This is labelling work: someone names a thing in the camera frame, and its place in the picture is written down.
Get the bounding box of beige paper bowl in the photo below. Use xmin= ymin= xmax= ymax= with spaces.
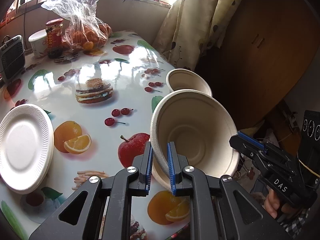
xmin=152 ymin=157 xmax=171 ymax=191
xmin=150 ymin=89 xmax=240 ymax=178
xmin=166 ymin=68 xmax=212 ymax=96

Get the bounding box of white paper plate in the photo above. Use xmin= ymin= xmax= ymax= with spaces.
xmin=1 ymin=103 xmax=54 ymax=194

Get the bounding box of person right hand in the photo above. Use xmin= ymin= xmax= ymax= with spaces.
xmin=264 ymin=189 xmax=298 ymax=219

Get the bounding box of fruit print tablecloth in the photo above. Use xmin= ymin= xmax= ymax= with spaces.
xmin=0 ymin=29 xmax=198 ymax=240

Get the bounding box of brown wooden cabinet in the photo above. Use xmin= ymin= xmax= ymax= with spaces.
xmin=195 ymin=0 xmax=319 ymax=129

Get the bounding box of patterned curtain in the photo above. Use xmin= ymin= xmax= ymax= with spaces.
xmin=152 ymin=0 xmax=241 ymax=70

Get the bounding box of plastic bag of oranges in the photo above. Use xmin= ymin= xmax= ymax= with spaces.
xmin=41 ymin=0 xmax=112 ymax=51

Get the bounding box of white paper cup container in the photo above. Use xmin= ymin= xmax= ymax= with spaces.
xmin=28 ymin=29 xmax=47 ymax=58

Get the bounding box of red label glass jar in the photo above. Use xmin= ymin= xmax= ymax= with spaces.
xmin=46 ymin=18 xmax=63 ymax=59

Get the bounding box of grey small heater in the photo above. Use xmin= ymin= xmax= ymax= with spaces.
xmin=0 ymin=35 xmax=25 ymax=83

